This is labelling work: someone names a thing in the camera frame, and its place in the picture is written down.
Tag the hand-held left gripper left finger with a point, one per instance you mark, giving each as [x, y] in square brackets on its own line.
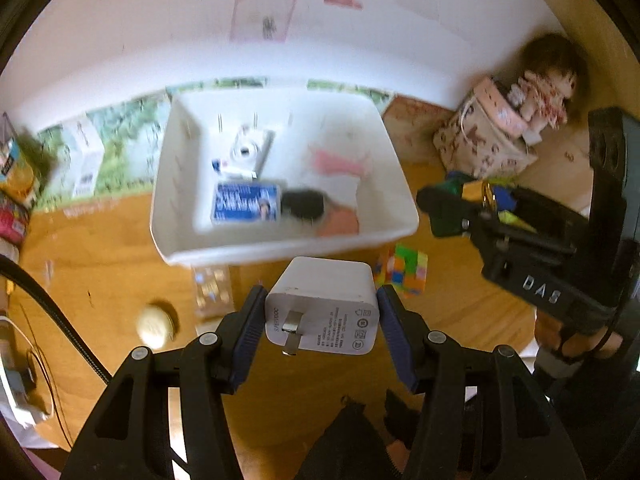
[247, 330]

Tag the pink framed wall sticker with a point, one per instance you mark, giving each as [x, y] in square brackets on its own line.
[262, 17]

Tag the round gold compact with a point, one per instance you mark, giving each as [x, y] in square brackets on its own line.
[155, 327]

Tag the red can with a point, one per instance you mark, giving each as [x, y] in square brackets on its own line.
[10, 222]

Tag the person's right hand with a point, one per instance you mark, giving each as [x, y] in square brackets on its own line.
[547, 332]

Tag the white plug charger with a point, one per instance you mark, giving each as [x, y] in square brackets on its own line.
[325, 300]

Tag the clear box with stickers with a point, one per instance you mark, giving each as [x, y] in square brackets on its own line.
[212, 290]

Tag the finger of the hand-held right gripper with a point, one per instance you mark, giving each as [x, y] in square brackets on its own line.
[445, 210]
[550, 215]

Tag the white instant camera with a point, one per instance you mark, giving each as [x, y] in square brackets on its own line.
[247, 147]

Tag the blue photo card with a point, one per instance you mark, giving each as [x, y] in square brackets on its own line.
[245, 202]

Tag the white power strip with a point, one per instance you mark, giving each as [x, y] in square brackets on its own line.
[22, 395]

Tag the brown-haired doll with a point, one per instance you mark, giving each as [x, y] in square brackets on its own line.
[545, 90]

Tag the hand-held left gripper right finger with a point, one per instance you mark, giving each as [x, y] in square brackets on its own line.
[395, 335]

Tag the white carton box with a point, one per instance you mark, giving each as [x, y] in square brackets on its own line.
[85, 155]

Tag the green yellow puzzle toy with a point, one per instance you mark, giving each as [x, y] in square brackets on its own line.
[502, 196]

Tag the colourful puzzle cube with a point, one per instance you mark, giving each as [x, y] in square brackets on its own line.
[407, 270]

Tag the dark oval object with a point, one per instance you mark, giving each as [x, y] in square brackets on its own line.
[302, 204]

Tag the pink hair roller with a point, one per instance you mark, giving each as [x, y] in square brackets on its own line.
[335, 162]

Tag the white plastic storage bin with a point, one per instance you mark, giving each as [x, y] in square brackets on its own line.
[225, 250]

